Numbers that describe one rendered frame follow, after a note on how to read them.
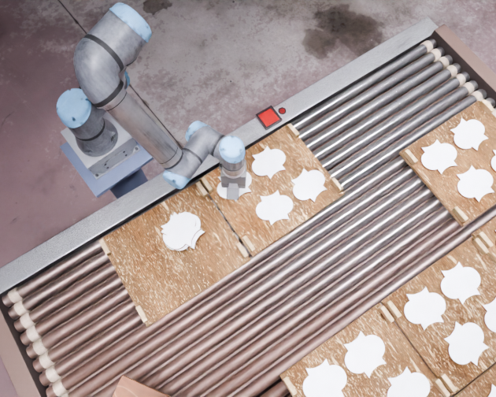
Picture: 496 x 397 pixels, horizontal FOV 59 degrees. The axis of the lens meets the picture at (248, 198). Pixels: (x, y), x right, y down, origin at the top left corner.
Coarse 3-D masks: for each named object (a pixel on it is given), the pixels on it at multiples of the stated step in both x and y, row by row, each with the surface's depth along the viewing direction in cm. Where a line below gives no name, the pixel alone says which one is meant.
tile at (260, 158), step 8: (264, 152) 164; (272, 152) 164; (280, 152) 164; (256, 160) 163; (264, 160) 163; (272, 160) 163; (280, 160) 163; (256, 168) 162; (264, 168) 162; (272, 168) 162; (280, 168) 162
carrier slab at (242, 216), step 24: (264, 144) 167; (288, 144) 167; (288, 168) 163; (312, 168) 164; (216, 192) 160; (264, 192) 160; (288, 192) 160; (336, 192) 160; (240, 216) 157; (288, 216) 157; (312, 216) 158; (264, 240) 154
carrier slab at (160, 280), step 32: (192, 192) 160; (128, 224) 156; (160, 224) 156; (224, 224) 156; (128, 256) 152; (160, 256) 152; (192, 256) 152; (224, 256) 152; (128, 288) 148; (160, 288) 148; (192, 288) 148
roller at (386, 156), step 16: (480, 96) 176; (448, 112) 174; (432, 128) 172; (400, 144) 169; (384, 160) 167; (352, 176) 164; (128, 320) 147; (112, 336) 145; (80, 352) 143; (96, 352) 144; (48, 368) 142; (64, 368) 141; (48, 384) 142
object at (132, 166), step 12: (72, 156) 172; (132, 156) 172; (144, 156) 172; (84, 168) 170; (120, 168) 170; (132, 168) 170; (84, 180) 169; (96, 180) 169; (108, 180) 169; (120, 180) 170; (132, 180) 187; (144, 180) 201; (96, 192) 167; (120, 192) 192
